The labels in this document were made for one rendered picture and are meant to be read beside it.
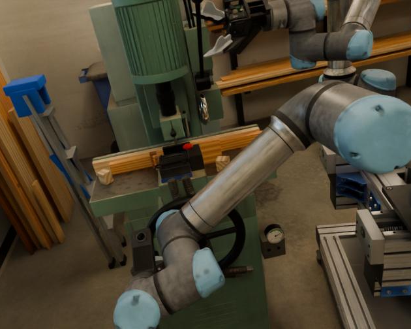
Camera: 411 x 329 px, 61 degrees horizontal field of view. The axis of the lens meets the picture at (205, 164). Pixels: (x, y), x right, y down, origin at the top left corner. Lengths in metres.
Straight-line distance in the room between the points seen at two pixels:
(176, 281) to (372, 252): 0.61
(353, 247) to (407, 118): 1.31
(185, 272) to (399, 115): 0.41
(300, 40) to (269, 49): 2.69
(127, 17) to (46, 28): 2.53
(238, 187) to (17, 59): 3.15
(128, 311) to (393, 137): 0.49
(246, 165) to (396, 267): 0.60
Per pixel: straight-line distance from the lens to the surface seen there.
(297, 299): 1.89
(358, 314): 1.57
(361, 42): 1.02
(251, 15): 1.00
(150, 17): 1.03
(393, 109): 0.57
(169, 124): 1.13
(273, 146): 0.68
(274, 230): 1.20
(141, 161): 1.23
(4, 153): 2.42
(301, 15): 1.05
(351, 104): 0.58
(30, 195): 2.51
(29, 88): 1.85
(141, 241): 0.80
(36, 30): 3.57
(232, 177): 0.68
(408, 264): 1.13
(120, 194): 1.13
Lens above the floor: 1.45
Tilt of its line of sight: 28 degrees down
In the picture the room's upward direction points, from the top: 11 degrees counter-clockwise
